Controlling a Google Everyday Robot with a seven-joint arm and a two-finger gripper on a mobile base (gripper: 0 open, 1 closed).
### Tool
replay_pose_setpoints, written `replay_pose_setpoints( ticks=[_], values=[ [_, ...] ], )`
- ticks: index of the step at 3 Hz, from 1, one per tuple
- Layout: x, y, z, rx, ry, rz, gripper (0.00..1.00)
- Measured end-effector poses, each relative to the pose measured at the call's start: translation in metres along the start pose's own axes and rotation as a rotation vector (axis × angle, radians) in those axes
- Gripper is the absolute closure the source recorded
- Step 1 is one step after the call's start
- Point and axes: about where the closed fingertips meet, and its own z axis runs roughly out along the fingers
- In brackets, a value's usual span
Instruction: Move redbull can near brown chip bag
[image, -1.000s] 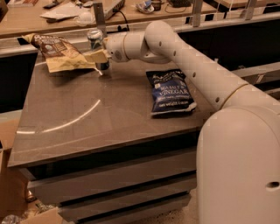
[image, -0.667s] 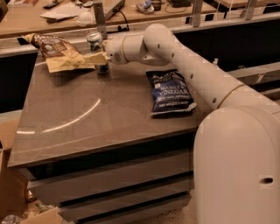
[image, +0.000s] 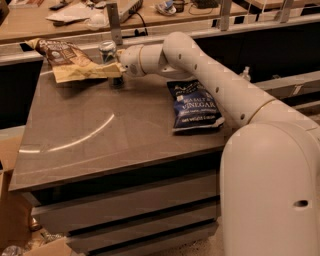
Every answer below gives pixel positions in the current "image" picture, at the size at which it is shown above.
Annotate metal post left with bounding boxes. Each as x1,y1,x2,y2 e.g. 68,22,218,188
107,2,123,45

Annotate grey power strip box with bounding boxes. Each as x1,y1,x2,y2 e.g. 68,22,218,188
118,0,143,23

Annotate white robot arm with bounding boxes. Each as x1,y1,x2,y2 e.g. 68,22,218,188
120,32,320,256

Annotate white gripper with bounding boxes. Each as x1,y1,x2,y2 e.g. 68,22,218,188
96,45,145,78

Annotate black power cable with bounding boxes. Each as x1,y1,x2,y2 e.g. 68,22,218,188
121,11,149,40

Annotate white crumpled wrapper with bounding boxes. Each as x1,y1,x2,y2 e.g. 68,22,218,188
155,0,176,16

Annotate metal post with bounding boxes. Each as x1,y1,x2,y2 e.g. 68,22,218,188
107,2,123,45
218,0,232,31

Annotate brown chip bag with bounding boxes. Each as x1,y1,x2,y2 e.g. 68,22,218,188
25,37,118,84

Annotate metal post middle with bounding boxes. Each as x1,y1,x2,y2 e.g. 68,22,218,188
218,0,232,31

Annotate white papers on desk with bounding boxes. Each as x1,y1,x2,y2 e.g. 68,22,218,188
46,2,94,22

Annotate blue vinegar chip bag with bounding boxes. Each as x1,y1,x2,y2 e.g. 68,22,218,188
167,80,225,132

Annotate clear sanitizer bottle right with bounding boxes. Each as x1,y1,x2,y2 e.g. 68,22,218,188
241,66,251,81

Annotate cardboard box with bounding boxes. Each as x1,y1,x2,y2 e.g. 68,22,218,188
0,136,72,256

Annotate blue silver redbull can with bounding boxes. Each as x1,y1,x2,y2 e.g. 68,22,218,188
98,40,124,89

